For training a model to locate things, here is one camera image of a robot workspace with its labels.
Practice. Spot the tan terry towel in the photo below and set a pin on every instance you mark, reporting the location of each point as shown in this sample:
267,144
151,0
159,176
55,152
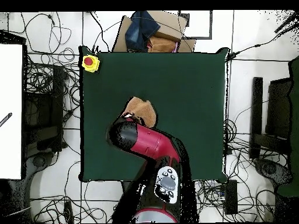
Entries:
142,109

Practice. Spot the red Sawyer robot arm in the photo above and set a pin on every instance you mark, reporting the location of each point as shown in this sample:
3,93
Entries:
149,142

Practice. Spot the dark green table cloth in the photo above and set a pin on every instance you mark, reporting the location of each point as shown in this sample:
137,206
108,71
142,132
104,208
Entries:
191,93

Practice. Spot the yellow emergency stop button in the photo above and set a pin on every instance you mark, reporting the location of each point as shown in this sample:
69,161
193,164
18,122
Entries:
88,61

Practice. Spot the tan towel in box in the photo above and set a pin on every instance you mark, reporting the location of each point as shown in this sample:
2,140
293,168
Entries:
161,45

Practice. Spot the black equipment rack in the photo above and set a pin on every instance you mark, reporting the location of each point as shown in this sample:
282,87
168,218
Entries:
57,93

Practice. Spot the blue denim jeans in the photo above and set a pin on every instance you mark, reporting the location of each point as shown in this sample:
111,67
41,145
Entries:
140,30

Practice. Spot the brown cardboard box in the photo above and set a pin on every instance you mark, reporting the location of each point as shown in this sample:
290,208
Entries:
169,25

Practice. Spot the grey stand base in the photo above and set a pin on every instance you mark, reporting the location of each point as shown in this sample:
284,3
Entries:
271,170
38,161

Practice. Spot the long black floor bar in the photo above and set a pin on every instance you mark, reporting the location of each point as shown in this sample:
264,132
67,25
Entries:
256,112

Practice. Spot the black power strip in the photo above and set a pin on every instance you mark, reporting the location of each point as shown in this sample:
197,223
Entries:
231,198

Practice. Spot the black panel stand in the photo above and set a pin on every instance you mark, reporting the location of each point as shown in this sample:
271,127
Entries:
279,105

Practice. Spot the green cloth on stand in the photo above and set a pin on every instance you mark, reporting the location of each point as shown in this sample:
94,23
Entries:
294,116

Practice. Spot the black rectangular floor frame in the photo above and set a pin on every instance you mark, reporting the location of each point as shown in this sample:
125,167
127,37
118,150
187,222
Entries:
201,38

